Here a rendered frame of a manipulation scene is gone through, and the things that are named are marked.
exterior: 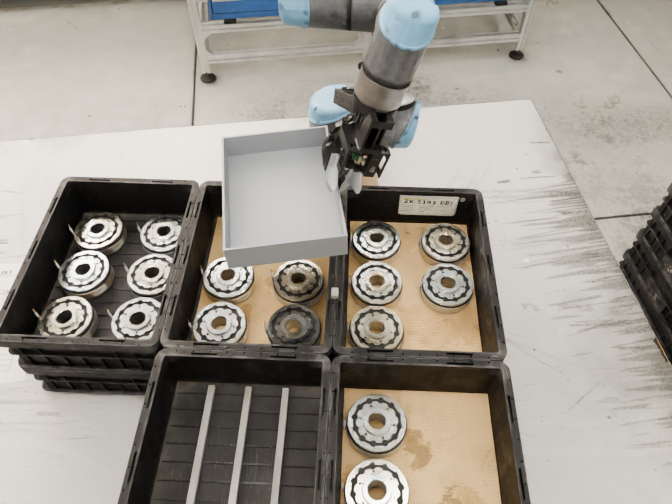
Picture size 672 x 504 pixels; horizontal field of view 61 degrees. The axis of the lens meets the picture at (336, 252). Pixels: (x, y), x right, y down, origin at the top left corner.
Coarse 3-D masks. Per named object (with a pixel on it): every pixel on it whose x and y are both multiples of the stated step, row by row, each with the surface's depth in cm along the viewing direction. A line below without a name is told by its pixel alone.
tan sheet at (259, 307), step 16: (224, 256) 121; (256, 272) 119; (256, 288) 116; (272, 288) 116; (208, 304) 114; (240, 304) 114; (256, 304) 114; (272, 304) 114; (320, 304) 114; (256, 320) 112; (320, 320) 112; (192, 336) 110; (256, 336) 110
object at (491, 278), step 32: (384, 192) 120; (416, 192) 119; (448, 192) 119; (480, 192) 119; (480, 224) 114; (352, 352) 97; (384, 352) 96; (416, 352) 96; (448, 352) 96; (480, 352) 96
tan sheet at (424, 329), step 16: (352, 224) 127; (400, 224) 127; (416, 224) 127; (432, 224) 127; (416, 240) 124; (352, 256) 121; (400, 256) 121; (416, 256) 121; (352, 272) 119; (400, 272) 119; (416, 272) 119; (416, 288) 116; (448, 288) 116; (352, 304) 114; (400, 304) 114; (416, 304) 114; (416, 320) 112; (432, 320) 112; (448, 320) 112; (464, 320) 112; (416, 336) 110; (432, 336) 110; (448, 336) 110; (464, 336) 110
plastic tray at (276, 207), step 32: (320, 128) 107; (224, 160) 103; (256, 160) 108; (288, 160) 108; (320, 160) 108; (224, 192) 97; (256, 192) 103; (288, 192) 103; (320, 192) 103; (224, 224) 93; (256, 224) 99; (288, 224) 99; (320, 224) 98; (256, 256) 92; (288, 256) 93; (320, 256) 94
